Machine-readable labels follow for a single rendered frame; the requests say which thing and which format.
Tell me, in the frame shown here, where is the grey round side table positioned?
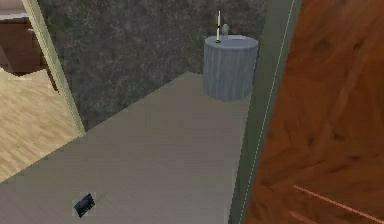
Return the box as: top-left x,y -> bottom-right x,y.
202,34 -> 260,101

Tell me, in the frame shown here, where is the thin white candle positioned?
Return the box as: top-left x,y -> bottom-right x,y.
215,10 -> 222,44

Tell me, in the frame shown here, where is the brown wooden door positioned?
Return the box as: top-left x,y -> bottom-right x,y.
244,0 -> 384,224

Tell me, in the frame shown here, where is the small black flat object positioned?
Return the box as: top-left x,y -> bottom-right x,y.
73,192 -> 96,219

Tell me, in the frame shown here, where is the dark brown wooden furniture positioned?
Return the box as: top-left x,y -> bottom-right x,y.
0,17 -> 59,92

